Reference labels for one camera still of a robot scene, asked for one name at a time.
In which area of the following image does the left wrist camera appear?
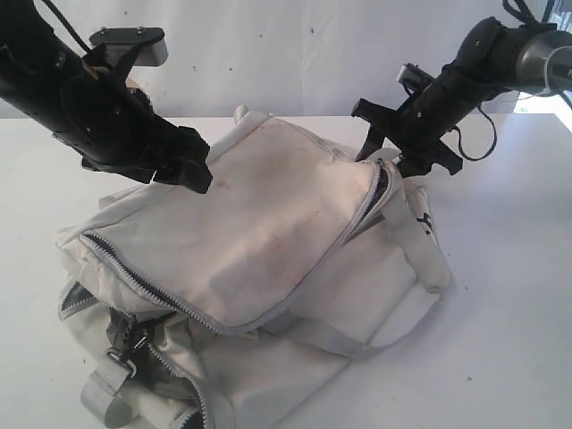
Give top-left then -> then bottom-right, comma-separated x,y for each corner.
89,26 -> 169,67

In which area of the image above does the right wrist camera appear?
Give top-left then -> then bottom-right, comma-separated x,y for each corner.
396,63 -> 434,91

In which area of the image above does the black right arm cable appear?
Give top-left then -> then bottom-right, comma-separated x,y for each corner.
450,0 -> 555,162

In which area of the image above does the metal zipper pull ring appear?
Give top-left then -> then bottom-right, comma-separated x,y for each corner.
105,328 -> 156,374

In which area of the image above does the white fabric backpack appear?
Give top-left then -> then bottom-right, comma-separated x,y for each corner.
56,106 -> 450,428

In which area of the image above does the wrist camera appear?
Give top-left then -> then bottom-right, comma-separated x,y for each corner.
396,63 -> 434,91
89,26 -> 169,67

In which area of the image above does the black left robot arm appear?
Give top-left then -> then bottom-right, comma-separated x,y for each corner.
1,1 -> 213,194

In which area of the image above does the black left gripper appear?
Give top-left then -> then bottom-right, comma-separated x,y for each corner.
1,45 -> 213,194

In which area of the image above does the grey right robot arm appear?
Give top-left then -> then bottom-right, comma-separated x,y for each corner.
351,17 -> 571,177

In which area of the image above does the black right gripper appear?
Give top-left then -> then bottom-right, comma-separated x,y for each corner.
351,63 -> 487,178

